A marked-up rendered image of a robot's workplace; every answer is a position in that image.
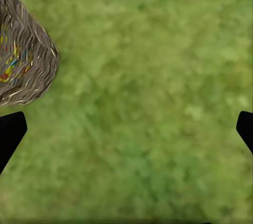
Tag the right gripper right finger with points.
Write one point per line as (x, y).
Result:
(245, 128)

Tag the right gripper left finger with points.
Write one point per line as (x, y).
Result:
(12, 129)

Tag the wicker basket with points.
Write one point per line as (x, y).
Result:
(22, 38)

